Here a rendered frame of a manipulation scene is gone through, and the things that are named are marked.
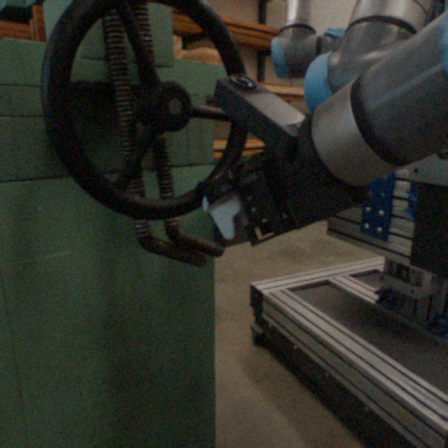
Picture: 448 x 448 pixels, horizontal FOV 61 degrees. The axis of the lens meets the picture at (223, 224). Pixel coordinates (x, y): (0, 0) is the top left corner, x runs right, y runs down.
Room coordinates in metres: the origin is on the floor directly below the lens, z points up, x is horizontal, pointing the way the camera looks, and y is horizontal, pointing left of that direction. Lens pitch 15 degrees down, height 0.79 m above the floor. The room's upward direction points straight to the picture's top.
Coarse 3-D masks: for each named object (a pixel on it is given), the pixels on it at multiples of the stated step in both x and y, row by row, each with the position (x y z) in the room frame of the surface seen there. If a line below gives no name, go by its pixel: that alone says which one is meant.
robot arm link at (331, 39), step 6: (324, 30) 1.21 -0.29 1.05; (330, 30) 1.18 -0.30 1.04; (336, 30) 1.16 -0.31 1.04; (342, 30) 1.16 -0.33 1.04; (318, 36) 1.20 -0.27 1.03; (324, 36) 1.19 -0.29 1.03; (330, 36) 1.18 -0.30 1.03; (336, 36) 1.16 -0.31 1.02; (342, 36) 1.15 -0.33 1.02; (318, 42) 1.18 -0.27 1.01; (324, 42) 1.18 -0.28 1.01; (330, 42) 1.17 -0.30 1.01; (336, 42) 1.16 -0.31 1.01; (318, 48) 1.17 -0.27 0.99; (324, 48) 1.17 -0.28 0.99; (330, 48) 1.16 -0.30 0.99; (336, 48) 1.16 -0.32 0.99; (318, 54) 1.17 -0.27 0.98
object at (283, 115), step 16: (224, 80) 0.39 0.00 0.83; (240, 80) 0.39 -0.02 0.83; (224, 96) 0.39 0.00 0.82; (240, 96) 0.37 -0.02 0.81; (256, 96) 0.38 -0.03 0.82; (272, 96) 0.39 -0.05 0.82; (240, 112) 0.37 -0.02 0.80; (256, 112) 0.36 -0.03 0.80; (272, 112) 0.36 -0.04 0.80; (288, 112) 0.37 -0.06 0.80; (256, 128) 0.36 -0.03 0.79; (272, 128) 0.34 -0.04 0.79; (288, 128) 0.34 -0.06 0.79; (272, 144) 0.34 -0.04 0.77; (288, 144) 0.33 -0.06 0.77
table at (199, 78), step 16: (0, 48) 0.55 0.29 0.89; (16, 48) 0.56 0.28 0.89; (32, 48) 0.57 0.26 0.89; (0, 64) 0.55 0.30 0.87; (16, 64) 0.56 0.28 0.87; (32, 64) 0.57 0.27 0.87; (80, 64) 0.52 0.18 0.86; (96, 64) 0.53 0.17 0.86; (128, 64) 0.56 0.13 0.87; (176, 64) 0.72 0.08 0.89; (192, 64) 0.75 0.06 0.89; (208, 64) 0.77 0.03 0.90; (0, 80) 0.54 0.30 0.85; (16, 80) 0.56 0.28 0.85; (32, 80) 0.57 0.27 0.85; (80, 80) 0.52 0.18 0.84; (96, 80) 0.53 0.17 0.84; (176, 80) 0.61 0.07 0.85; (192, 80) 0.74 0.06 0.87; (208, 80) 0.77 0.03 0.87; (208, 96) 0.78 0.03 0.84
